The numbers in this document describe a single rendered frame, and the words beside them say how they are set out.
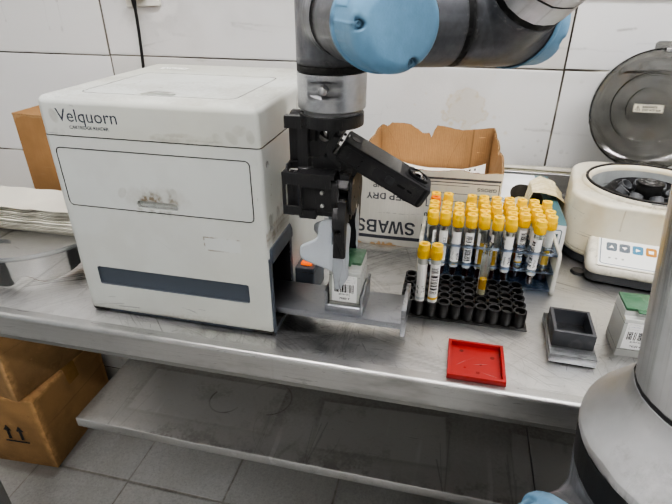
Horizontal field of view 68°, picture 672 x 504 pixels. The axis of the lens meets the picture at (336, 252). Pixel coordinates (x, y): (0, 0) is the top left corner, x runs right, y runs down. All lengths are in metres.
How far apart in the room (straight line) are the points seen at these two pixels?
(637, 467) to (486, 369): 0.47
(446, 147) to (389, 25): 0.72
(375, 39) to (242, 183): 0.25
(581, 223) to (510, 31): 0.49
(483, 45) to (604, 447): 0.36
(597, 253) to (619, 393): 0.68
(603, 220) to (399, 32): 0.56
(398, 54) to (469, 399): 0.40
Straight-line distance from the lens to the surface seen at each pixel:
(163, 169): 0.62
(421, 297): 0.70
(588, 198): 0.89
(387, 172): 0.56
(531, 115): 1.18
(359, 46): 0.41
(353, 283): 0.62
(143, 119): 0.62
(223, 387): 1.51
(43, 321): 0.81
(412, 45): 0.42
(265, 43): 1.22
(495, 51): 0.49
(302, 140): 0.57
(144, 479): 1.71
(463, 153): 1.12
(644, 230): 0.90
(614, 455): 0.19
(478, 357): 0.66
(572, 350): 0.69
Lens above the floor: 1.29
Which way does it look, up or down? 28 degrees down
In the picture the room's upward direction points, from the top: straight up
